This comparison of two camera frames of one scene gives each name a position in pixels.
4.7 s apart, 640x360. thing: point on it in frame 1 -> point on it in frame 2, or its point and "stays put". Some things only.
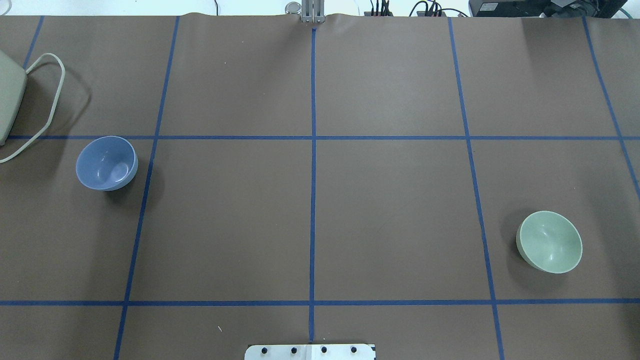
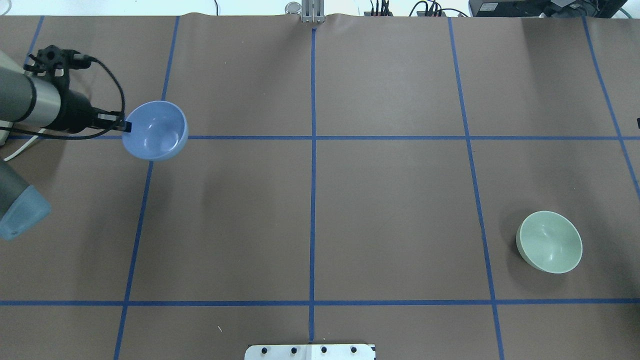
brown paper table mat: [360, 182] stays put
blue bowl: [107, 163] -> [159, 131]
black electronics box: [552, 8] stays put
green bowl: [547, 241] stays put
